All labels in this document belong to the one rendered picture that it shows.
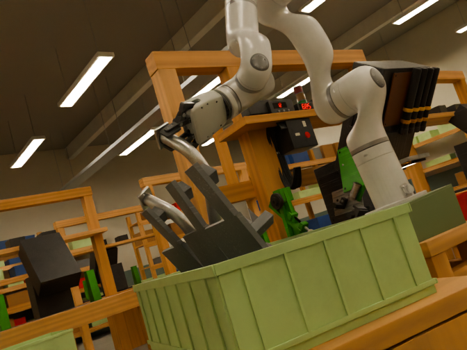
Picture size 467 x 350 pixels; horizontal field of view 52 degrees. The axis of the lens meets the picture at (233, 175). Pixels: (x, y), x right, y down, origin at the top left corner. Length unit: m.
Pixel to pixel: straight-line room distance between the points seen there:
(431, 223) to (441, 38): 10.71
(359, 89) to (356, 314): 0.78
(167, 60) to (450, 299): 1.73
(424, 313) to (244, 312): 0.31
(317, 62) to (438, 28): 10.59
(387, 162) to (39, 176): 11.27
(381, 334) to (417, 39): 11.57
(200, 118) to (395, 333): 0.61
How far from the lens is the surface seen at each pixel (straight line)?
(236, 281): 0.75
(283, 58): 2.73
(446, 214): 1.46
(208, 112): 1.13
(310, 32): 1.51
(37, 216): 12.08
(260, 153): 2.36
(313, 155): 8.31
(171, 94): 2.23
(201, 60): 2.40
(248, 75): 1.14
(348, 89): 1.48
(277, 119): 2.35
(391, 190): 1.46
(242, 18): 1.32
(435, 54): 12.03
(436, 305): 0.91
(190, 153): 1.04
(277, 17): 1.56
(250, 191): 2.37
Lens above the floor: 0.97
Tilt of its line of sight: 8 degrees up
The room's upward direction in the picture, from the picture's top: 17 degrees counter-clockwise
